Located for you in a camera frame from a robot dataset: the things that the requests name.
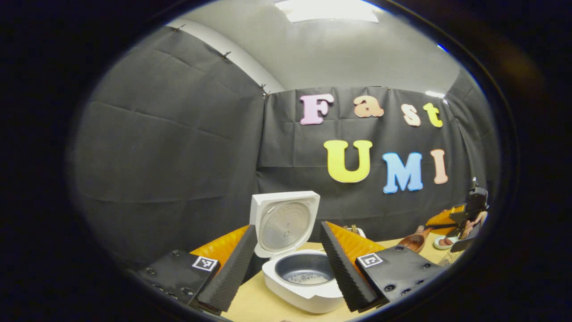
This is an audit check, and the white rice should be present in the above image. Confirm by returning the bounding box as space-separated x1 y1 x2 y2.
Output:
288 273 329 285

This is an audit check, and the large ceiling light panel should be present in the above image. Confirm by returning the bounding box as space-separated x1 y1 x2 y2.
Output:
275 0 380 23

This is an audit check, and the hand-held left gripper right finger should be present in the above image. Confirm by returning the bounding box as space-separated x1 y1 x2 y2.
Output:
319 220 444 314

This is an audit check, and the brown wooden spoon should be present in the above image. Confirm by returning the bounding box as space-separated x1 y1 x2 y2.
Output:
398 226 433 254

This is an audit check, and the white rice cooker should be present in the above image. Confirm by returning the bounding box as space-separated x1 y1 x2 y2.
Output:
249 191 345 314

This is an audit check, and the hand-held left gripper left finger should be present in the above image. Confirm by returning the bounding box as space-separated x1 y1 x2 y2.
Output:
135 224 259 314

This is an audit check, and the black backdrop cloth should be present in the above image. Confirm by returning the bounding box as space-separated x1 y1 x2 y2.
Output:
67 25 501 273

